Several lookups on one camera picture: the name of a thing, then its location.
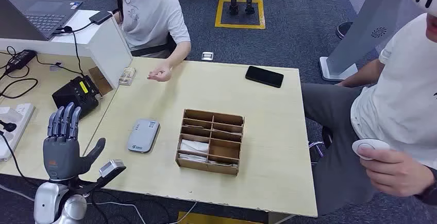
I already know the black power adapter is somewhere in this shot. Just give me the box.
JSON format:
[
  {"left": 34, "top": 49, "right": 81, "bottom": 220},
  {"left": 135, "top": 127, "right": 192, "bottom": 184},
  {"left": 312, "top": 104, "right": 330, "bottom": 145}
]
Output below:
[{"left": 5, "top": 49, "right": 37, "bottom": 75}]

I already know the white VR controller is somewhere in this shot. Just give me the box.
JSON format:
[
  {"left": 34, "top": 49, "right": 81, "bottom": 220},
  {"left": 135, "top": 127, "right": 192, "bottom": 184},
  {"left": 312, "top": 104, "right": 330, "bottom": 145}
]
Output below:
[{"left": 351, "top": 138, "right": 391, "bottom": 161}]

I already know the brown cardboard piece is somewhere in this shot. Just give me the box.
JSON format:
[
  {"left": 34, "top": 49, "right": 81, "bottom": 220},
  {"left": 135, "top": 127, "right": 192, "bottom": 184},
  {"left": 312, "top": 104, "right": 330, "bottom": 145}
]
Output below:
[{"left": 89, "top": 66, "right": 114, "bottom": 96}]

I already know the stack of patterned cards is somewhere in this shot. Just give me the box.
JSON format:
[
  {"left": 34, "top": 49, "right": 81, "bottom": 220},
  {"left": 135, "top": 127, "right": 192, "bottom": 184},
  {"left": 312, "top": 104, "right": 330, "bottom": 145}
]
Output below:
[{"left": 119, "top": 67, "right": 137, "bottom": 87}]

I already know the white desk partition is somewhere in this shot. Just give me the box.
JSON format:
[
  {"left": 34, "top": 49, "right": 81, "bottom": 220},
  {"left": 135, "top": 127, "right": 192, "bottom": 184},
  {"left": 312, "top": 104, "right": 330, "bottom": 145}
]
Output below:
[{"left": 0, "top": 10, "right": 133, "bottom": 90}]

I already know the white cable under table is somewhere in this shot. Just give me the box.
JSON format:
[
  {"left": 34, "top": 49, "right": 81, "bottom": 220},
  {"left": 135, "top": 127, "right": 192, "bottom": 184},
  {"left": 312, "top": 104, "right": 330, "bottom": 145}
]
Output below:
[{"left": 167, "top": 202, "right": 199, "bottom": 224}]

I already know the white floor cable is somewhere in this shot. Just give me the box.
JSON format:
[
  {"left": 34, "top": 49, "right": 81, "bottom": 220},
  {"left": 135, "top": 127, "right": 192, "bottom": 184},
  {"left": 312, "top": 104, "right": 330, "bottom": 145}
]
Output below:
[{"left": 0, "top": 184, "right": 147, "bottom": 224}]

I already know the black drive cable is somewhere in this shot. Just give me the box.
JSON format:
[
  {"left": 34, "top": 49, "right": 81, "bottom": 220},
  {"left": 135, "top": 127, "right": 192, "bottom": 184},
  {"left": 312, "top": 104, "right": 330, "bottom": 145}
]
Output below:
[{"left": 54, "top": 20, "right": 94, "bottom": 77}]

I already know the grey slanted kiosk stand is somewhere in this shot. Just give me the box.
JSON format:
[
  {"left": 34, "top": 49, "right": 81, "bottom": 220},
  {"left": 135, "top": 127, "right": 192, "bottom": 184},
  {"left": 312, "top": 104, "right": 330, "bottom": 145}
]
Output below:
[{"left": 319, "top": 0, "right": 421, "bottom": 82}]

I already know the black smartphone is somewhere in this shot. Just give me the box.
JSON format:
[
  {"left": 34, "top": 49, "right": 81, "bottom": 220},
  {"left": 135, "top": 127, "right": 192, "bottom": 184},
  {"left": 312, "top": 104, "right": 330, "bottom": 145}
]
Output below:
[{"left": 245, "top": 65, "right": 284, "bottom": 89}]

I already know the black power plug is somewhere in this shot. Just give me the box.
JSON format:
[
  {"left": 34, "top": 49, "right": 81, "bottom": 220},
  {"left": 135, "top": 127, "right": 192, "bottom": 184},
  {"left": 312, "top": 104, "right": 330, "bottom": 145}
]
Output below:
[{"left": 0, "top": 120, "right": 17, "bottom": 133}]

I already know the person with VR headset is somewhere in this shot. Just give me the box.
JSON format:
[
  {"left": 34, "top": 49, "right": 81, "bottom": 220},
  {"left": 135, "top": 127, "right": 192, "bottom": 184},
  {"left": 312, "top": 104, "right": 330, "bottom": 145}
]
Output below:
[{"left": 302, "top": 12, "right": 437, "bottom": 216}]

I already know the black plug cable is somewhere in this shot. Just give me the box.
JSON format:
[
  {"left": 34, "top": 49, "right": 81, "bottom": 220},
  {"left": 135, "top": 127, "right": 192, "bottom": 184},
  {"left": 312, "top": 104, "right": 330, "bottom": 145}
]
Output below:
[{"left": 0, "top": 131, "right": 40, "bottom": 186}]

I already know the wooden compartment box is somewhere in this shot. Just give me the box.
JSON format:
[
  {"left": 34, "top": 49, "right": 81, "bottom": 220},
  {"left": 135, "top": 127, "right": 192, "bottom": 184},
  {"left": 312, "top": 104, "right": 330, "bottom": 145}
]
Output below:
[{"left": 175, "top": 109, "right": 245, "bottom": 177}]

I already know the grey card reader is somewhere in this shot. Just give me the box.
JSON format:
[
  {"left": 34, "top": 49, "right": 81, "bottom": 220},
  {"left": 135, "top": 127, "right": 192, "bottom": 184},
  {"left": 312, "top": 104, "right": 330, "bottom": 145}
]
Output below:
[{"left": 127, "top": 119, "right": 160, "bottom": 154}]

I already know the dark grey laptop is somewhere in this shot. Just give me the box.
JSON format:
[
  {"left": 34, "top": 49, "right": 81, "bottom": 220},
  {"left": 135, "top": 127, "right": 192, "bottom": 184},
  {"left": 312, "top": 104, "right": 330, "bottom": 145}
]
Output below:
[{"left": 0, "top": 0, "right": 83, "bottom": 42}]

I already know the black external drive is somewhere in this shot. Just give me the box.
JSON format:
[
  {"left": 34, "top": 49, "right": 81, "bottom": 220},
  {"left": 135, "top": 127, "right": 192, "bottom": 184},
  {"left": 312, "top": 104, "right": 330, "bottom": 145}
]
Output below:
[{"left": 89, "top": 10, "right": 113, "bottom": 25}]

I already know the black wristwatch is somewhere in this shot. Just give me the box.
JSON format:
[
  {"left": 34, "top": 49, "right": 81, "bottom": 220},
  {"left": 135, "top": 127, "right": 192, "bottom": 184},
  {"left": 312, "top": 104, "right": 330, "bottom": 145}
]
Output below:
[{"left": 414, "top": 167, "right": 437, "bottom": 206}]

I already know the black shoe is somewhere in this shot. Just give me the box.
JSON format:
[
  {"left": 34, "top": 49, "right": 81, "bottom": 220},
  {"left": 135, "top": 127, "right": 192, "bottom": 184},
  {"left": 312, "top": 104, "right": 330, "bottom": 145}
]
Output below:
[{"left": 336, "top": 22, "right": 354, "bottom": 40}]

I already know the hotel room key card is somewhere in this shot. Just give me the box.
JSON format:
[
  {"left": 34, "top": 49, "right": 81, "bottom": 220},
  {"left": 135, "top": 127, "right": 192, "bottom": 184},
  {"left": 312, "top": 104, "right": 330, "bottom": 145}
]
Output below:
[
  {"left": 184, "top": 123, "right": 213, "bottom": 130},
  {"left": 208, "top": 160, "right": 239, "bottom": 167},
  {"left": 180, "top": 139, "right": 210, "bottom": 155},
  {"left": 212, "top": 128, "right": 244, "bottom": 135},
  {"left": 178, "top": 153, "right": 208, "bottom": 164}
]

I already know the black box computer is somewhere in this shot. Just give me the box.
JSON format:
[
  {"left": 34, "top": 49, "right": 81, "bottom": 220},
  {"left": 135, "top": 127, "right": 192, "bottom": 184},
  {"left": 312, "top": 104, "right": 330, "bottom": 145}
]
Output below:
[{"left": 52, "top": 76, "right": 103, "bottom": 120}]

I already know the white power strip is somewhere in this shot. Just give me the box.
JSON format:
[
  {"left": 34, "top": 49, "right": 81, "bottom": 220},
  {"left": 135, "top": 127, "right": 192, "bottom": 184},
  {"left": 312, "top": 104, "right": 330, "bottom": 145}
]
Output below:
[{"left": 0, "top": 103, "right": 36, "bottom": 162}]

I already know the yellow floor tape patch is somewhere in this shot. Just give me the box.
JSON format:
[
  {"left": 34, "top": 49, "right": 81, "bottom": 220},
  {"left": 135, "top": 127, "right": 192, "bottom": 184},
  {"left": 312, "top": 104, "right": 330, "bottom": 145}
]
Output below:
[{"left": 177, "top": 211, "right": 263, "bottom": 224}]

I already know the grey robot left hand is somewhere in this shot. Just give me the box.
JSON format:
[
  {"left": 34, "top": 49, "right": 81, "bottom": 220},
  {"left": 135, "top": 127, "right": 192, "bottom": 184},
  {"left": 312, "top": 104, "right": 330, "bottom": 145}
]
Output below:
[{"left": 42, "top": 102, "right": 107, "bottom": 182}]

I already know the headset person's left hand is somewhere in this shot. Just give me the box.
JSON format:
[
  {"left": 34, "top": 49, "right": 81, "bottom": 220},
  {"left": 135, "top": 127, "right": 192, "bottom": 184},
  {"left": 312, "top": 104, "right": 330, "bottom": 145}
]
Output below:
[{"left": 357, "top": 146, "right": 436, "bottom": 198}]

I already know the black adapter cable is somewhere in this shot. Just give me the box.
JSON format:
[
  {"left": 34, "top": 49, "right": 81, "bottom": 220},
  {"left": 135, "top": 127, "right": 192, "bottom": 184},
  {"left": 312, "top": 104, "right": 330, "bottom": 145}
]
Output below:
[{"left": 0, "top": 46, "right": 39, "bottom": 99}]

